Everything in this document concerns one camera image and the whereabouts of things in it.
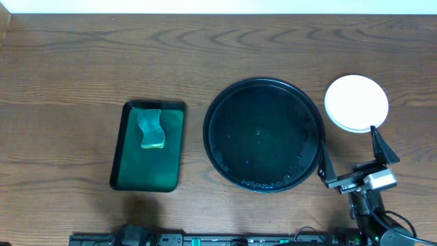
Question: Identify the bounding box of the green yellow sponge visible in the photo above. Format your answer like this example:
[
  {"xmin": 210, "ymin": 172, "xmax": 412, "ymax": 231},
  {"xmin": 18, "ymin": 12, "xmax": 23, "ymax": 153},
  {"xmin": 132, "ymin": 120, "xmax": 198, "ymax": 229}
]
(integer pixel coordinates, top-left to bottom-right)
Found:
[{"xmin": 137, "ymin": 109, "xmax": 165, "ymax": 149}]

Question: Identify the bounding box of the round black serving tray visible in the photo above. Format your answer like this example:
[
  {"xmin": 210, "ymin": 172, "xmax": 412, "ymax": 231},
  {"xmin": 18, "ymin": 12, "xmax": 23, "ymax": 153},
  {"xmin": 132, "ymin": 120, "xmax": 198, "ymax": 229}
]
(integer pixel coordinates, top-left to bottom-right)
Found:
[{"xmin": 203, "ymin": 77, "xmax": 326, "ymax": 193}]

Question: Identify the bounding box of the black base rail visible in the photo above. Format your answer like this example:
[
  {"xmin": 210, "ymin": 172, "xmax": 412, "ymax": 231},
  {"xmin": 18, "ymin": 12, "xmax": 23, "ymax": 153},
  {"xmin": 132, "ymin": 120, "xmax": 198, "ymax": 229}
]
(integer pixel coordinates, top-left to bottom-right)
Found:
[{"xmin": 68, "ymin": 225, "xmax": 369, "ymax": 246}]

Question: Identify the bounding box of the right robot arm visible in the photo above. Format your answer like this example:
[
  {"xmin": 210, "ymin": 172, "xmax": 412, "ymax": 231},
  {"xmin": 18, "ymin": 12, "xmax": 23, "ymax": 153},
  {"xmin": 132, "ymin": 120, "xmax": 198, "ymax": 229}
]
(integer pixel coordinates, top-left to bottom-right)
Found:
[{"xmin": 318, "ymin": 126, "xmax": 417, "ymax": 245}]

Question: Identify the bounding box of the white plate with green stain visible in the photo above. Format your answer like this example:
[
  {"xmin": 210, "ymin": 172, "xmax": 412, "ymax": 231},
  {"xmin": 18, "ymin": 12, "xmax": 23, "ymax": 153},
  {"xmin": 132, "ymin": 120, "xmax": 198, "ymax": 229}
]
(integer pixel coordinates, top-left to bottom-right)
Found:
[{"xmin": 324, "ymin": 74, "xmax": 389, "ymax": 133}]

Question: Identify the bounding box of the green rectangular tray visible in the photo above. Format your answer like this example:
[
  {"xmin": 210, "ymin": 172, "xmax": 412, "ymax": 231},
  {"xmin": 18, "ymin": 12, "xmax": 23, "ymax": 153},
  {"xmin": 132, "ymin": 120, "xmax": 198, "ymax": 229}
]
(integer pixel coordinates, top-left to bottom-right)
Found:
[{"xmin": 109, "ymin": 100, "xmax": 186, "ymax": 193}]

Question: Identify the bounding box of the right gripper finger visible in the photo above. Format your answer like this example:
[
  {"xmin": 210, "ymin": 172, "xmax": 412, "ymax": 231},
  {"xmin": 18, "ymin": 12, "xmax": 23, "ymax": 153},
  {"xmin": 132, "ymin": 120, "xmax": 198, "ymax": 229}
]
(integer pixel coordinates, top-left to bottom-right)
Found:
[
  {"xmin": 318, "ymin": 141, "xmax": 337, "ymax": 183},
  {"xmin": 370, "ymin": 126, "xmax": 400, "ymax": 165}
]

